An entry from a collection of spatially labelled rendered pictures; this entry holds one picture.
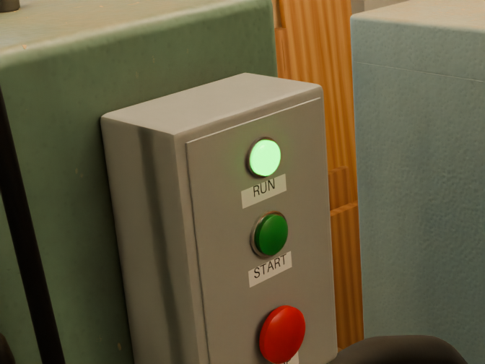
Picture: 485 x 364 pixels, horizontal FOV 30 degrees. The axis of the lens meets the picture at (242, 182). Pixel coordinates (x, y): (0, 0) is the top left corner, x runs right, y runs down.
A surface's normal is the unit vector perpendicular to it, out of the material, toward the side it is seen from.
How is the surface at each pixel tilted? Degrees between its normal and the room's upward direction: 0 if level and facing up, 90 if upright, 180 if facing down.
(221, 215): 90
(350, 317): 88
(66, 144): 90
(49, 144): 90
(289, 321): 81
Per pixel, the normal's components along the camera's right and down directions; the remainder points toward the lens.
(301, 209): 0.68, 0.19
